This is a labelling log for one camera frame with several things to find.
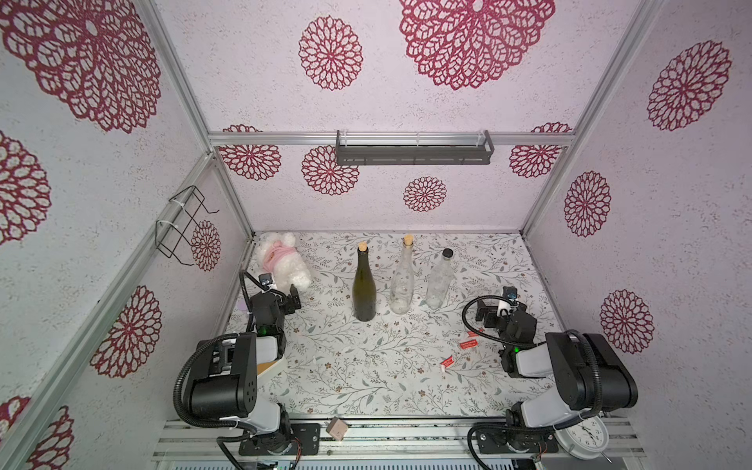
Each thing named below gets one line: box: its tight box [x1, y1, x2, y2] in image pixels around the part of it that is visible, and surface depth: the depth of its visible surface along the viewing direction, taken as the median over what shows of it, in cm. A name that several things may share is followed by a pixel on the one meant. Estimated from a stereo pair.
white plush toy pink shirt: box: [257, 232, 313, 294], surface depth 103 cm
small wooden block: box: [325, 416, 348, 442], surface depth 76 cm
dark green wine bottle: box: [352, 240, 377, 323], surface depth 85 cm
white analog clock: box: [554, 416, 610, 461], surface depth 72 cm
